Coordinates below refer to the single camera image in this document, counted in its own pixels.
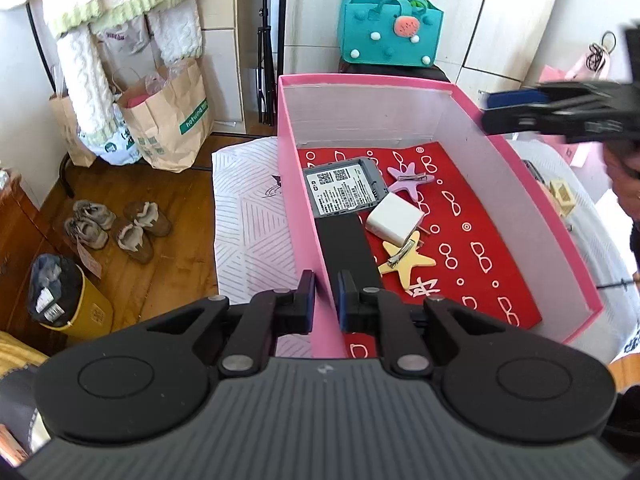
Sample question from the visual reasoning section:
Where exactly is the yellow starfish hair clip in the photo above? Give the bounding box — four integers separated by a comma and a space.
378, 231, 436, 290

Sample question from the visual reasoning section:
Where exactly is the black power bank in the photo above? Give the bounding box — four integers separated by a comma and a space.
314, 214, 383, 304

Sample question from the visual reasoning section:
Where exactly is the cream claw hair clip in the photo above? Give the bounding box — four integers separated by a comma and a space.
548, 179, 576, 217

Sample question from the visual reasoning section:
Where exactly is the white charger plug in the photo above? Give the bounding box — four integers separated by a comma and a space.
364, 193, 424, 247

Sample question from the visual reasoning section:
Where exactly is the grey wifi router device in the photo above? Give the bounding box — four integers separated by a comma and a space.
303, 157, 388, 219

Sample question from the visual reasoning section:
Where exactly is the purple starfish hair clip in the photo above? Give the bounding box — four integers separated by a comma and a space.
386, 162, 435, 203

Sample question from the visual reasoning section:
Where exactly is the pink cardboard storage box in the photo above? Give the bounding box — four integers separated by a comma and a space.
278, 74, 616, 362

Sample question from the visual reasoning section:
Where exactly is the person right hand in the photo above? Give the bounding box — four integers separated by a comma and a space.
602, 144, 640, 221

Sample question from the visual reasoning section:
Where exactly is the pink paper gift bag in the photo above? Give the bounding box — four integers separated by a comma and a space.
539, 30, 617, 168

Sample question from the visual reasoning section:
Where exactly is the black suitcase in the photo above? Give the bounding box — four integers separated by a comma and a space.
338, 60, 449, 82

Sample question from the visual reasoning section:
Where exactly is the red patterned box liner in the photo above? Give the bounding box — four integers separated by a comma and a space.
297, 142, 542, 328

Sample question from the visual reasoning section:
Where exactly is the brown fluffy slippers pair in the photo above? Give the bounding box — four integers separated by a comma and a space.
114, 202, 172, 264

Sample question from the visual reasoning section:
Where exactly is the teal felt handbag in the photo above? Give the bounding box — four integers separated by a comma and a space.
337, 0, 444, 68

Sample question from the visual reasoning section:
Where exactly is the grey sneakers pair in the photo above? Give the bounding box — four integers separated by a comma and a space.
63, 200, 116, 250

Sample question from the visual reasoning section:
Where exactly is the brown paper shopping bag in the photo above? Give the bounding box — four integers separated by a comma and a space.
117, 58, 213, 172

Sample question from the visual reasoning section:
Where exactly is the black tripod stand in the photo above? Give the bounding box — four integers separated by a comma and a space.
255, 0, 285, 127

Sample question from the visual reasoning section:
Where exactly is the brown wooden dresser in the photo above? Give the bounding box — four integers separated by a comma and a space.
0, 169, 73, 356

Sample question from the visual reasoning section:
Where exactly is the white fluffy bathrobe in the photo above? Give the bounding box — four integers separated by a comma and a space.
42, 0, 203, 144

